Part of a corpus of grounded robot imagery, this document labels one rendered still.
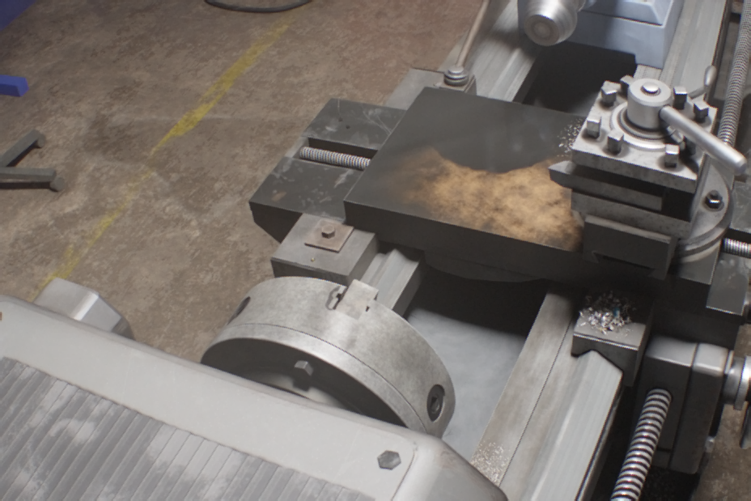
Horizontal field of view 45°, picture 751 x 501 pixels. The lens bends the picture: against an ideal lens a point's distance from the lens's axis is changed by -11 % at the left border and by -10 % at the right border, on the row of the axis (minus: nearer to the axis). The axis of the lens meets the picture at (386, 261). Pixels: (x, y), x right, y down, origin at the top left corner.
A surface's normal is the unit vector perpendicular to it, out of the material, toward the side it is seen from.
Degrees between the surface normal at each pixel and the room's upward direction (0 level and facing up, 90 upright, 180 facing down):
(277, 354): 90
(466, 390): 3
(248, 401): 0
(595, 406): 36
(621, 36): 90
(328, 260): 0
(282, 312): 11
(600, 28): 90
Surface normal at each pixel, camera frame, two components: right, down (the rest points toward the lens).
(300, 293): -0.22, -0.74
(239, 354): -0.40, 0.66
